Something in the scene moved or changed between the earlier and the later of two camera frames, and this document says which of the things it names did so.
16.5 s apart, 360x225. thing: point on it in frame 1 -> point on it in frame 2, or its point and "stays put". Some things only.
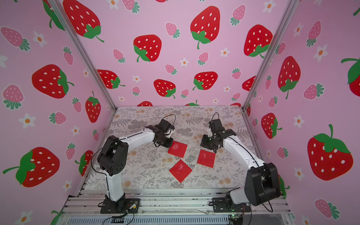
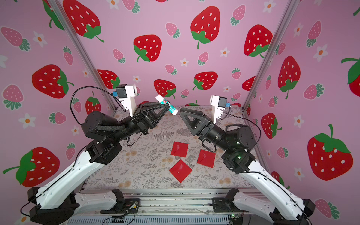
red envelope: x=181 y=171 stays put
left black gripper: x=169 y=143 -> x=137 y=123
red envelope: x=207 y=158 stays put
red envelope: x=177 y=148 stays put
